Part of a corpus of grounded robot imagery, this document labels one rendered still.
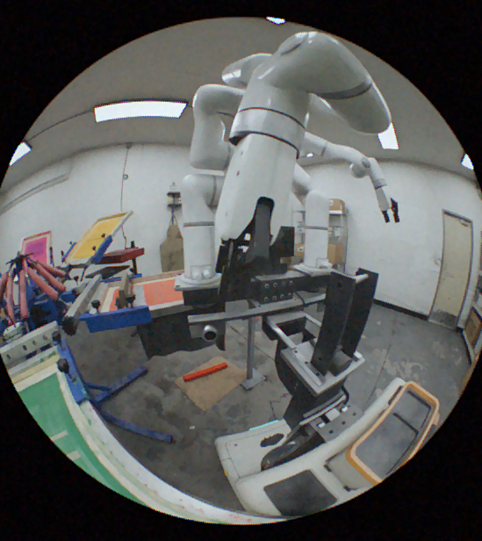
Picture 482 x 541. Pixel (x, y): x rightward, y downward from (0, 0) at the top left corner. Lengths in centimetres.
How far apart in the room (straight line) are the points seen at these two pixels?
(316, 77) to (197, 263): 46
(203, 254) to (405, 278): 351
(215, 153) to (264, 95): 32
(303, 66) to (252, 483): 51
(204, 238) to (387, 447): 63
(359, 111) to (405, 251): 344
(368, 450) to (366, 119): 42
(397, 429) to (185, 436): 125
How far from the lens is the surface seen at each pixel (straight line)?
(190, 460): 133
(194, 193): 46
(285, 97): 18
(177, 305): 71
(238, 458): 101
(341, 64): 15
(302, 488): 39
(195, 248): 45
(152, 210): 296
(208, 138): 47
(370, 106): 18
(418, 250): 360
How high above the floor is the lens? 128
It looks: 14 degrees down
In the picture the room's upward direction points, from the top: straight up
